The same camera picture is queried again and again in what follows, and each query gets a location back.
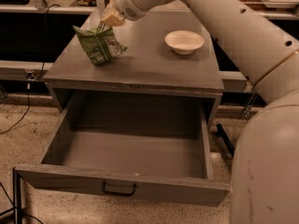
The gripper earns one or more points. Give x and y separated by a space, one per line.
125 4

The green jalapeno chip bag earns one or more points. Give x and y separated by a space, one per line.
100 46

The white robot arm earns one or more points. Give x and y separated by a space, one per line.
265 171

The grey cabinet counter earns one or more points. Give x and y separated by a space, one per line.
148 65

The grey open drawer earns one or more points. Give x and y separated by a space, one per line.
160 143

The white bowl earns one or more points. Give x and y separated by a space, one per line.
184 42

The black metal stand leg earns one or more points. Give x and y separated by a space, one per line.
221 132

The black drawer handle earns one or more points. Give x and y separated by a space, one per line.
122 191

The black frame bottom left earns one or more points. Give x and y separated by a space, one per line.
15 211

